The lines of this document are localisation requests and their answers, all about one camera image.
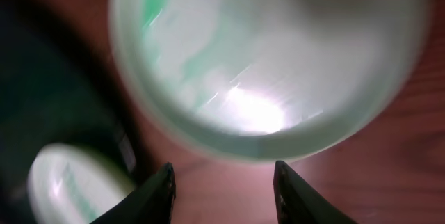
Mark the light green plate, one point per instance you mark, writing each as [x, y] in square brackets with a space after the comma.
[264, 80]
[74, 184]

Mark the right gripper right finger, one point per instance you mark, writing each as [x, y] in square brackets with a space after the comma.
[298, 203]

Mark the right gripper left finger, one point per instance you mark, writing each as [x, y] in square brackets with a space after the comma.
[152, 202]

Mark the round black serving tray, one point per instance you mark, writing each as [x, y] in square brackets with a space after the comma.
[53, 90]

